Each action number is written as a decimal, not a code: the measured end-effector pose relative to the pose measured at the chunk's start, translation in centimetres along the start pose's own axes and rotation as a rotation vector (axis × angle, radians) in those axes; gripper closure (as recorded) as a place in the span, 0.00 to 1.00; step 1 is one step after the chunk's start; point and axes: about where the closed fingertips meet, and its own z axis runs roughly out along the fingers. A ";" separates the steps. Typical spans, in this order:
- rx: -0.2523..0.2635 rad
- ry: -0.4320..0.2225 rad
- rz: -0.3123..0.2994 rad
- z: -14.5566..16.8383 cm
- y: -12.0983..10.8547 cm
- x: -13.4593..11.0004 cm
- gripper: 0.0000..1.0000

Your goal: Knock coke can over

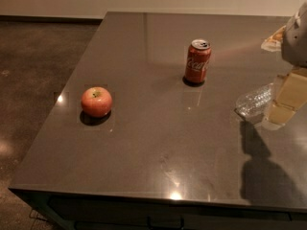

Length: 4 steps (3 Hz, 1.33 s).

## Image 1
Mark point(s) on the red coke can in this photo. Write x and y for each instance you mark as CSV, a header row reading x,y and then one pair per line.
x,y
199,53

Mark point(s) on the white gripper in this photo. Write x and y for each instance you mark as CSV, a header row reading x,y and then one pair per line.
x,y
295,40

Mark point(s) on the clear plastic water bottle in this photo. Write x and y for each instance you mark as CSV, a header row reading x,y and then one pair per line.
x,y
254,102

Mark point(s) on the dark counter cabinet base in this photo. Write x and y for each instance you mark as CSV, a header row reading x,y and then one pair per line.
x,y
105,212

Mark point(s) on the red apple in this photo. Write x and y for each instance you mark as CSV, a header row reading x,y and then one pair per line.
x,y
96,102

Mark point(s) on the snack bag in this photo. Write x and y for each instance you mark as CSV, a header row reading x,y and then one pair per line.
x,y
273,42

